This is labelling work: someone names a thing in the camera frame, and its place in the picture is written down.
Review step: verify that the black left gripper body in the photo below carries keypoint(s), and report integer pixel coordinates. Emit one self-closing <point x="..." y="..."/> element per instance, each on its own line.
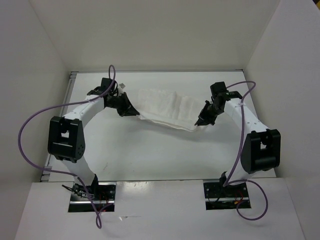
<point x="117" y="102"/>

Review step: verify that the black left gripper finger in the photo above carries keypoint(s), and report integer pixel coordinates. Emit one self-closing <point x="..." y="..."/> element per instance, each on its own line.
<point x="128" y="106"/>
<point x="129" y="113"/>

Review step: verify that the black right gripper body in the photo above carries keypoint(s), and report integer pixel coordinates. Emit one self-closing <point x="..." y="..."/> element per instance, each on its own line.
<point x="213" y="110"/>

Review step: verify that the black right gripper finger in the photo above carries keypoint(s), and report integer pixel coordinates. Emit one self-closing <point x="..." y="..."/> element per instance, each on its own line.
<point x="205" y="122"/>
<point x="205" y="112"/>

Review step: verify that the white pleated skirt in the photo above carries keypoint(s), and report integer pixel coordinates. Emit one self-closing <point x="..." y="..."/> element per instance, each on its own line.
<point x="169" y="108"/>

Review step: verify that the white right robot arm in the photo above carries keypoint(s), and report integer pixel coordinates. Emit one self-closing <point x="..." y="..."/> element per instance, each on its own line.
<point x="259" y="147"/>

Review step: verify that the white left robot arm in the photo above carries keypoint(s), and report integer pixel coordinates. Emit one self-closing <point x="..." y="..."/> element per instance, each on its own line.
<point x="66" y="139"/>

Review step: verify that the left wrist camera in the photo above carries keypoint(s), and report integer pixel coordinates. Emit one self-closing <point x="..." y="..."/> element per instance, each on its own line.
<point x="122" y="85"/>

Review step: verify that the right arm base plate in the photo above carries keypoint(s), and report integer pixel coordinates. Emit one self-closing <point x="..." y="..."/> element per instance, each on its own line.
<point x="225" y="198"/>

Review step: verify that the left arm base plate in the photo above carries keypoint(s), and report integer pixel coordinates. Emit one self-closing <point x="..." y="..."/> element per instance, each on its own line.
<point x="103" y="199"/>

